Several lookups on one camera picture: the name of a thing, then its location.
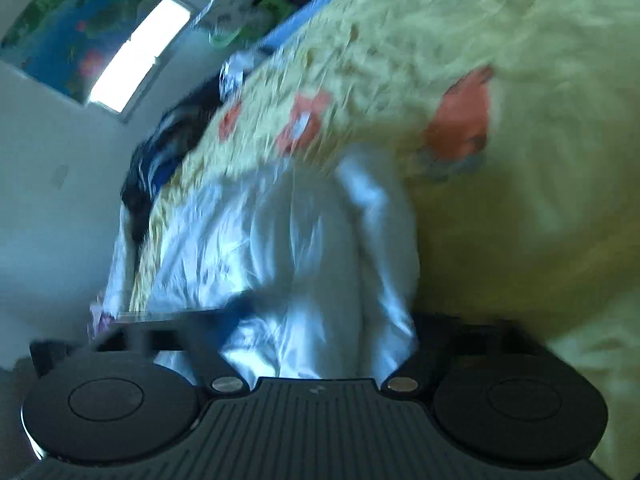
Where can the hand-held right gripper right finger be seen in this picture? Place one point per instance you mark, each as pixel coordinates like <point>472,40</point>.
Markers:
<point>425,345</point>

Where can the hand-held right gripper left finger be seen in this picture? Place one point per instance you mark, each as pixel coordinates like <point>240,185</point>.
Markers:
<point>200,340</point>

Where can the white puffer jacket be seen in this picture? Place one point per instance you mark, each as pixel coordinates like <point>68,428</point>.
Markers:
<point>300,240</point>

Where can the pile of dark clothes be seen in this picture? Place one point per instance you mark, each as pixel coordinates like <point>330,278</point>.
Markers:
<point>165,150</point>

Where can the purple cloth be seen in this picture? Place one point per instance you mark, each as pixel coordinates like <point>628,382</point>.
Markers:
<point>102,320</point>

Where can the white patterned quilt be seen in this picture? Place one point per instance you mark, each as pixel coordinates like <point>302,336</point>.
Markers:
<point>117,270</point>

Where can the crumpled silver plastic bag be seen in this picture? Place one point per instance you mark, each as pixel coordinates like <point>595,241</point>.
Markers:
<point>237,67</point>

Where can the window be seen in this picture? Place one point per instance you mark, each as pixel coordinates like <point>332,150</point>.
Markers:
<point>135,55</point>

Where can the yellow floral bed sheet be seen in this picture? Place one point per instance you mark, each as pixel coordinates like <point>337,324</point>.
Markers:
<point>500,60</point>

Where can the blue blanket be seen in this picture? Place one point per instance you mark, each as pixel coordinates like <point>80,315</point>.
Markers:
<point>290,35</point>

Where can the grey patterned pillow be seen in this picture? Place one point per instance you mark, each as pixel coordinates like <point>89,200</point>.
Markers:
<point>225,12</point>

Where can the blue floral roller blind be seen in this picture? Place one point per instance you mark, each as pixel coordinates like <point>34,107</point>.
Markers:
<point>65,25</point>

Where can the green plastic stool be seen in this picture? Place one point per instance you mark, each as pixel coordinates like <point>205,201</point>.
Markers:
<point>272,5</point>

